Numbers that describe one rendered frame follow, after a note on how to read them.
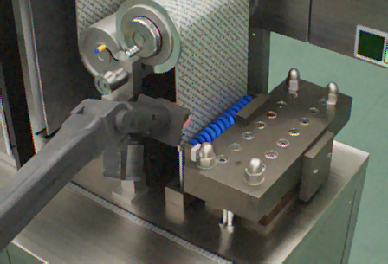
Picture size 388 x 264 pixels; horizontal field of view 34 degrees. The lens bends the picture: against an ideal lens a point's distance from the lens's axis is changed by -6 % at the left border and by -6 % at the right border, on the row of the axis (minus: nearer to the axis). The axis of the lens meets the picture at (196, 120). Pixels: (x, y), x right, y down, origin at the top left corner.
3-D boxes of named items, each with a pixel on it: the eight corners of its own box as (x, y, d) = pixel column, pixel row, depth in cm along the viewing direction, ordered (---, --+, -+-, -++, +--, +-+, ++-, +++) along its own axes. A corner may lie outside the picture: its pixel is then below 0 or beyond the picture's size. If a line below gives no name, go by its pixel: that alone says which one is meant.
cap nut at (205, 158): (191, 164, 122) (191, 144, 120) (203, 155, 125) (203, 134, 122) (209, 171, 120) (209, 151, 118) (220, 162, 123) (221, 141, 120)
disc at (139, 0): (117, 61, 125) (113, -11, 116) (119, 60, 125) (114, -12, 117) (181, 83, 117) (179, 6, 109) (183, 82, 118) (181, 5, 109)
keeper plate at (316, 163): (298, 198, 132) (303, 154, 126) (320, 172, 139) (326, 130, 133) (308, 202, 131) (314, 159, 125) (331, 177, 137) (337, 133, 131)
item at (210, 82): (177, 151, 127) (175, 65, 117) (244, 96, 143) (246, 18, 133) (179, 152, 127) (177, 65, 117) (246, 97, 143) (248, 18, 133)
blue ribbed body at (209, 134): (184, 154, 128) (184, 139, 126) (245, 104, 143) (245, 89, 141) (199, 161, 127) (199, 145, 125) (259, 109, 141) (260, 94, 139)
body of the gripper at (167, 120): (181, 147, 117) (157, 148, 110) (135, 128, 122) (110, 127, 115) (191, 111, 116) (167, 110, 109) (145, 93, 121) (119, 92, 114)
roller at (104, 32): (80, 74, 133) (75, 20, 126) (158, 26, 150) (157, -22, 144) (125, 91, 127) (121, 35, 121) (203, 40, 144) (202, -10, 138)
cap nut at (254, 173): (239, 180, 118) (240, 160, 116) (250, 170, 121) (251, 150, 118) (257, 188, 116) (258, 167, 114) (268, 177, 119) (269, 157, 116)
